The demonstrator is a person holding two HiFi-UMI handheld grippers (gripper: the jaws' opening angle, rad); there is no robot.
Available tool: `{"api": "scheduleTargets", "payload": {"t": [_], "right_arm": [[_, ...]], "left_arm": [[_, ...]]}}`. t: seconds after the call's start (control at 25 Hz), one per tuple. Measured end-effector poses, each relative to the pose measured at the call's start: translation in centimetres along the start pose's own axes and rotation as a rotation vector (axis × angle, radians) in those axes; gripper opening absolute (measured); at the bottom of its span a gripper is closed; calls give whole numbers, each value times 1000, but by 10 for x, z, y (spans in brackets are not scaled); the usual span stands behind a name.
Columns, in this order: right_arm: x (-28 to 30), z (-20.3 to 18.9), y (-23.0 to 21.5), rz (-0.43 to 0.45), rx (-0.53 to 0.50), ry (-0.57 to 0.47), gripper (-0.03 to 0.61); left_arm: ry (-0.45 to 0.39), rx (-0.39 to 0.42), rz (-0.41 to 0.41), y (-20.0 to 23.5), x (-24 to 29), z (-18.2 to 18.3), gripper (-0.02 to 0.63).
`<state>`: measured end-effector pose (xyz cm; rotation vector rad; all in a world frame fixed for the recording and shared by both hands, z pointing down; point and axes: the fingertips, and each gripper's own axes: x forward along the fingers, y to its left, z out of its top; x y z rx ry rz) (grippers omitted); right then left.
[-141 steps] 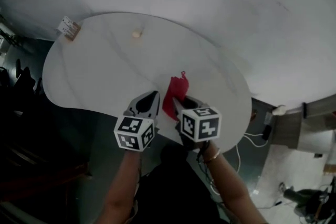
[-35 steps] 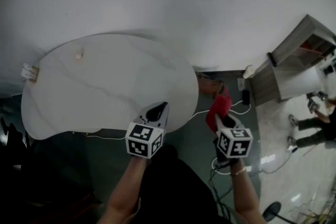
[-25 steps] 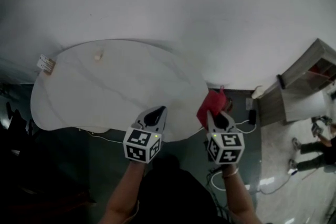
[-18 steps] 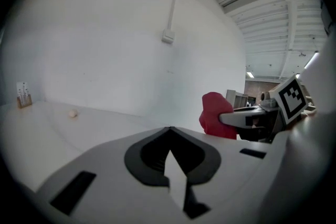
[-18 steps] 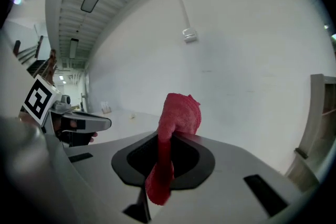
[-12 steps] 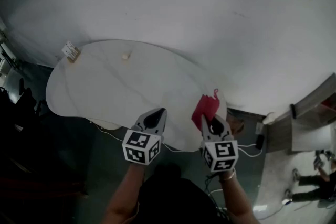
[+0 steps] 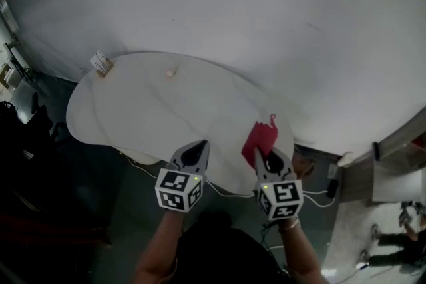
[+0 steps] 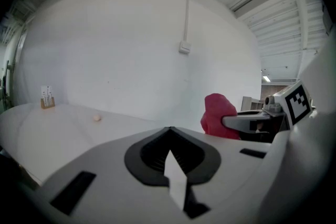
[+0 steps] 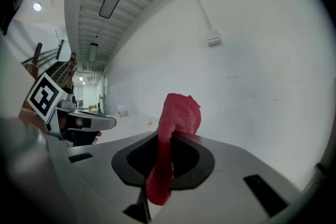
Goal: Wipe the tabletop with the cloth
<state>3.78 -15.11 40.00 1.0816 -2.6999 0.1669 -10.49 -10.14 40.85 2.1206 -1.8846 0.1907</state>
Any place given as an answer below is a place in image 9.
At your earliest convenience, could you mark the red cloth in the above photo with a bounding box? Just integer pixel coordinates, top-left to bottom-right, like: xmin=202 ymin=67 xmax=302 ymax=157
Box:
xmin=145 ymin=93 xmax=202 ymax=207

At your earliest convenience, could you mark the rectangular ceiling lamp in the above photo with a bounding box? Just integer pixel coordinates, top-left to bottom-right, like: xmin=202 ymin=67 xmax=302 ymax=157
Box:
xmin=89 ymin=42 xmax=99 ymax=63

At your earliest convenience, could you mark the dark wooden staircase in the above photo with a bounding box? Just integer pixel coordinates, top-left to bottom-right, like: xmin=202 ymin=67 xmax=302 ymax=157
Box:
xmin=20 ymin=39 xmax=78 ymax=95

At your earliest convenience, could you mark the white wall junction box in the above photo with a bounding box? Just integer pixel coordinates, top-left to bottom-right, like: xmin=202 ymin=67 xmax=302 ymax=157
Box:
xmin=206 ymin=29 xmax=222 ymax=47

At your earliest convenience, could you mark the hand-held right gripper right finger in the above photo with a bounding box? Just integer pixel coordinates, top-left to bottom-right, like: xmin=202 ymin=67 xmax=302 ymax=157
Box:
xmin=151 ymin=133 xmax=300 ymax=224

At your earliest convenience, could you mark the person's left hand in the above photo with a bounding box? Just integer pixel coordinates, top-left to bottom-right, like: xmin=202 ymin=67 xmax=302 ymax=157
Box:
xmin=59 ymin=115 xmax=102 ymax=147

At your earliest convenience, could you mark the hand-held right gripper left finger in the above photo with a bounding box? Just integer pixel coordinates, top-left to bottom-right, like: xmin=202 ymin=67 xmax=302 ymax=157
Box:
xmin=67 ymin=131 xmax=159 ymax=224

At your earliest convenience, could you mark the person's left forearm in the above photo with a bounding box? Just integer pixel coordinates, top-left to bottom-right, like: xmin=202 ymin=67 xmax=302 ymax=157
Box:
xmin=18 ymin=108 xmax=47 ymax=137

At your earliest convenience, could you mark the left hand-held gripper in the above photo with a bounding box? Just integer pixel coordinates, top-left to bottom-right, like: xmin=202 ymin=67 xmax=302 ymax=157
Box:
xmin=26 ymin=72 xmax=117 ymax=140

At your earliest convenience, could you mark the white wall conduit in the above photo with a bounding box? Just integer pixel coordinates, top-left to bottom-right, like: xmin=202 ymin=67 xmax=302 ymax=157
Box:
xmin=180 ymin=0 xmax=215 ymax=33

